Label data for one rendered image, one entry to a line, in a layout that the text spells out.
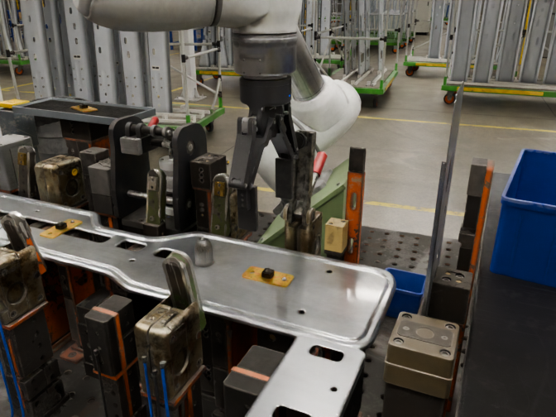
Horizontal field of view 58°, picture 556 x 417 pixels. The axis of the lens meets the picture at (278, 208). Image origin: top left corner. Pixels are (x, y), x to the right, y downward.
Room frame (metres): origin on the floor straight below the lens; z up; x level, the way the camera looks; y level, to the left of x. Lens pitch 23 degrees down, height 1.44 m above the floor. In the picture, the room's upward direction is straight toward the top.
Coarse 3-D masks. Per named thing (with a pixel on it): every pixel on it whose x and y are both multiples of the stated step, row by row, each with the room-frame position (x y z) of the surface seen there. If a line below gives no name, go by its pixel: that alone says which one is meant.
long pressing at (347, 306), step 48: (0, 192) 1.12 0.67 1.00; (0, 240) 0.88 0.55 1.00; (48, 240) 0.87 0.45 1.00; (144, 240) 0.87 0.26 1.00; (192, 240) 0.87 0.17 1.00; (240, 240) 0.86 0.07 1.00; (144, 288) 0.70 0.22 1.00; (240, 288) 0.70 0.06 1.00; (288, 288) 0.70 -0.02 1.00; (336, 288) 0.70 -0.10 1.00; (384, 288) 0.70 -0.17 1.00; (288, 336) 0.59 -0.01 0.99; (336, 336) 0.58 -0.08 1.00
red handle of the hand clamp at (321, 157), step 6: (318, 156) 0.96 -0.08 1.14; (324, 156) 0.96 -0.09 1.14; (318, 162) 0.95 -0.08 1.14; (324, 162) 0.96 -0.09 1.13; (318, 168) 0.93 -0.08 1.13; (318, 174) 0.93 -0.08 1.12; (312, 186) 0.90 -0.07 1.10; (312, 192) 0.90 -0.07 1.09; (300, 204) 0.87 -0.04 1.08; (294, 210) 0.86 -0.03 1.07; (300, 210) 0.86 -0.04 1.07; (300, 216) 0.85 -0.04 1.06
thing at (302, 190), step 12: (300, 132) 0.86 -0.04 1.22; (312, 132) 0.87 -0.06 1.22; (300, 144) 0.84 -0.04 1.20; (312, 144) 0.87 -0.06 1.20; (300, 156) 0.88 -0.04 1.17; (312, 156) 0.87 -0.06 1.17; (300, 168) 0.87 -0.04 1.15; (312, 168) 0.87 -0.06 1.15; (300, 180) 0.87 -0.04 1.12; (312, 180) 0.87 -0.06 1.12; (300, 192) 0.87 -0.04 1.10; (288, 216) 0.86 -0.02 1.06
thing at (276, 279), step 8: (248, 272) 0.74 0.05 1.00; (256, 272) 0.74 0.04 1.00; (264, 272) 0.73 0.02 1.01; (272, 272) 0.73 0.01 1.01; (280, 272) 0.74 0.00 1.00; (256, 280) 0.72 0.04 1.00; (264, 280) 0.72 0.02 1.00; (272, 280) 0.72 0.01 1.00; (280, 280) 0.72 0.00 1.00; (288, 280) 0.72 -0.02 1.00
